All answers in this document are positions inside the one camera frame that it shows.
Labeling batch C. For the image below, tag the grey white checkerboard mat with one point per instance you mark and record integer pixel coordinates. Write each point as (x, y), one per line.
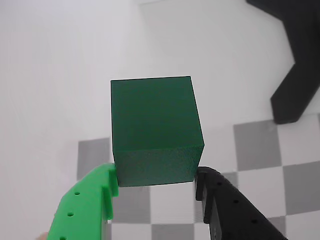
(262, 162)

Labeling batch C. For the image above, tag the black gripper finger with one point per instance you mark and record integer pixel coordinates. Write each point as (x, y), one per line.
(230, 215)

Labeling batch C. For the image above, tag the dark green cube dice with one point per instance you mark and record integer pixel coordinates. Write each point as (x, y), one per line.
(155, 120)

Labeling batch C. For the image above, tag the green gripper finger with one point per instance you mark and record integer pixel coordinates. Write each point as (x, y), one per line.
(82, 207)

